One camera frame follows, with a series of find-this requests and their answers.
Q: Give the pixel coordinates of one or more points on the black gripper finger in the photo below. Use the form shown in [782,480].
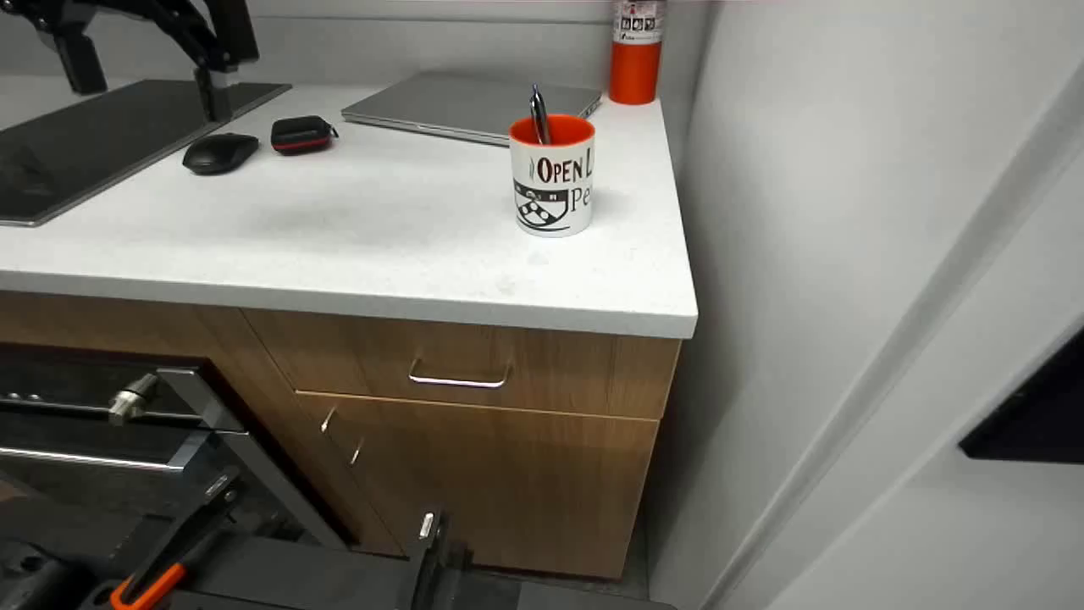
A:
[74,64]
[211,92]

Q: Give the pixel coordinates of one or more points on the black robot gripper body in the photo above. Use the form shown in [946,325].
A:
[171,16]

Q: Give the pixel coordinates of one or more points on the dark metallic pen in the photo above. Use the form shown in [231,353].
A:
[540,113]

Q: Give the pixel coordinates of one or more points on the white orange printed mug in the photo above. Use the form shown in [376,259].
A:
[553,187]

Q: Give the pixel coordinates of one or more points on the black computer mouse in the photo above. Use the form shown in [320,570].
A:
[222,154]

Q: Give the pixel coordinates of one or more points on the black desk mat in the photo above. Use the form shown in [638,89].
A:
[90,140]

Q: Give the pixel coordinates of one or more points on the black red small case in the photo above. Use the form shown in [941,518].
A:
[301,134]

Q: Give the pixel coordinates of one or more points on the grey closed laptop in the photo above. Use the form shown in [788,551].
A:
[462,103]

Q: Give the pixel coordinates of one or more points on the silver metal bolt knob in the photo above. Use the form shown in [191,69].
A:
[131,398]

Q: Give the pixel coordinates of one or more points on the small silver door knob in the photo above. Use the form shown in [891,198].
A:
[355,451]
[325,418]

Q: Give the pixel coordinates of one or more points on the orange white bottle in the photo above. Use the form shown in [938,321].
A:
[634,64]

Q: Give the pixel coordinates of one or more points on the wooden drawer front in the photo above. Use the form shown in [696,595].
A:
[563,375]

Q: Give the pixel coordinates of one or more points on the wooden cabinet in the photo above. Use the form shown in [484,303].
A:
[519,496]

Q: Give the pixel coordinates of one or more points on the black clamp with silver pin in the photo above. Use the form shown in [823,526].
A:
[434,561]

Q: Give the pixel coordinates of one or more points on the black metal frame stand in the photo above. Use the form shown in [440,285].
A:
[215,436]

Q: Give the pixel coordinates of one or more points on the black wall panel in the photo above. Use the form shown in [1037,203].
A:
[1037,418]

